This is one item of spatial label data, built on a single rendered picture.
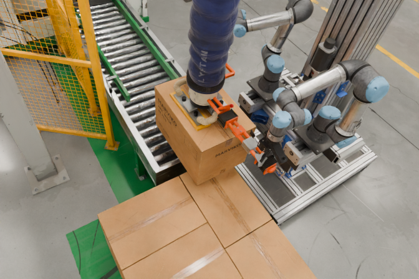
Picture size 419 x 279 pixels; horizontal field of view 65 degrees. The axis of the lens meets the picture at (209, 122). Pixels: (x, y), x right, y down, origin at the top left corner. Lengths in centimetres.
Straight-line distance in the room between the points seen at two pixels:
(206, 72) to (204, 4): 40
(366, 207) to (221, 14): 240
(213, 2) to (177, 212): 137
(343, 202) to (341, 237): 34
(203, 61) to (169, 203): 103
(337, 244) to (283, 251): 89
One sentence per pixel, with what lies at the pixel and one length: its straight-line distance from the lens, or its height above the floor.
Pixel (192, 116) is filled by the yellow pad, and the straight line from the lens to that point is 201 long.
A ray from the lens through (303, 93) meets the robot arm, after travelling 165.
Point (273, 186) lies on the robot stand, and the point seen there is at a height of 21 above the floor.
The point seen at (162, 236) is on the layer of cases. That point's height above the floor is 54.
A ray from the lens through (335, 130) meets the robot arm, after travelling 197.
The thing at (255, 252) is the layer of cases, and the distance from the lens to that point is 225.
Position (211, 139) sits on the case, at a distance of 194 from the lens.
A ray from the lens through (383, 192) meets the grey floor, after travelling 358.
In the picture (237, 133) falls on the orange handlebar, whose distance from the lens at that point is 181.
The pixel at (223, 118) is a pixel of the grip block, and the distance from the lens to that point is 187.
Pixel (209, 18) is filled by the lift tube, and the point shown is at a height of 177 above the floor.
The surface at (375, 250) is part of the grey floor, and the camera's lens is 325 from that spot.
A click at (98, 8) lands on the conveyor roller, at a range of 399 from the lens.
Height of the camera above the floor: 262
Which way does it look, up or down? 50 degrees down
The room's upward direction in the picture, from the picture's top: 10 degrees clockwise
